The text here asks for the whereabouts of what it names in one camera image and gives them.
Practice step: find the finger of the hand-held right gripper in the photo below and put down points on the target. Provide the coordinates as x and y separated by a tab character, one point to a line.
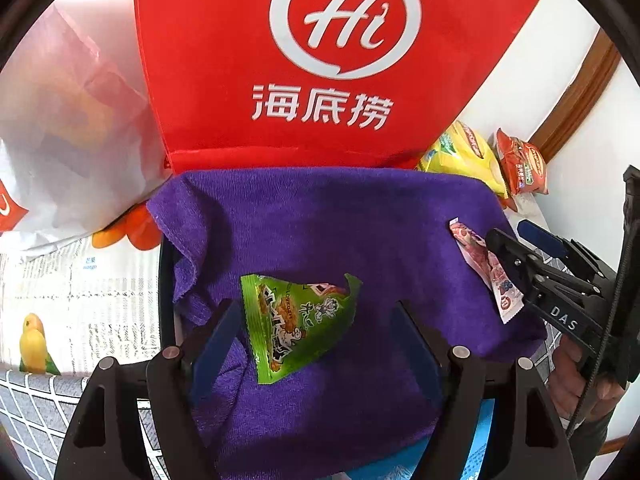
510	252
542	239

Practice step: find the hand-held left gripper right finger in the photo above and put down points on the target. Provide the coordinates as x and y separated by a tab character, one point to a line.
415	345

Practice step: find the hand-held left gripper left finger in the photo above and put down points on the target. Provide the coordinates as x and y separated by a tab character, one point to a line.
215	350

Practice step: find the pink snack packet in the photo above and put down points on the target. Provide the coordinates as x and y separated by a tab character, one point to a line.
475	252

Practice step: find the green triangular snack packet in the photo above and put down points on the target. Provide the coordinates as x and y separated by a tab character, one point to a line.
280	320

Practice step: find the person's right forearm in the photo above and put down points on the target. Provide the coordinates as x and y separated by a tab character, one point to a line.
592	442

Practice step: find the person's right hand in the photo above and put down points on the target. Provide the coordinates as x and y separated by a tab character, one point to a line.
570	390

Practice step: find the orange snack packet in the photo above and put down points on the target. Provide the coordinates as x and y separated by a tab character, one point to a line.
520	165

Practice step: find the yellow snack packet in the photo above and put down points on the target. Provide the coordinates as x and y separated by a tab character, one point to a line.
460	160

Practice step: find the blue tissue pack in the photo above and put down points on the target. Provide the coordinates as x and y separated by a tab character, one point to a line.
400	465

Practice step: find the printed fruit sheet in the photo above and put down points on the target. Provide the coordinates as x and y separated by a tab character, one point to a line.
100	300

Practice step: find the brown wooden trim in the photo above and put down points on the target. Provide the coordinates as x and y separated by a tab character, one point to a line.
580	100

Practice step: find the purple towel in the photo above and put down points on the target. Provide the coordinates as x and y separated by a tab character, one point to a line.
310	230

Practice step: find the grey grid bed sheet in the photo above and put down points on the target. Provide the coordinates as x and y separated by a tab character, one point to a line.
30	410

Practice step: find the white shopping bag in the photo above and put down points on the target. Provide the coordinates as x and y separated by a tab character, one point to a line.
65	160

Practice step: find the red logo bag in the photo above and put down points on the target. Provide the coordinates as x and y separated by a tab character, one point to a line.
210	60

